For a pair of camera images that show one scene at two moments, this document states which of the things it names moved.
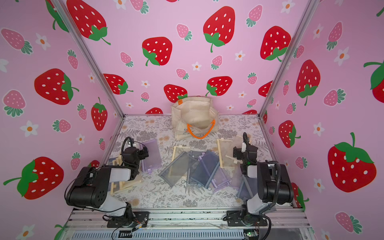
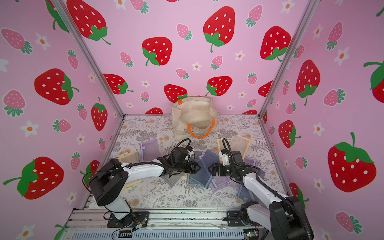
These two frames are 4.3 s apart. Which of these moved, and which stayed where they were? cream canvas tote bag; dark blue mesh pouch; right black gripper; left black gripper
Moved: right black gripper; left black gripper
Stayed: cream canvas tote bag; dark blue mesh pouch
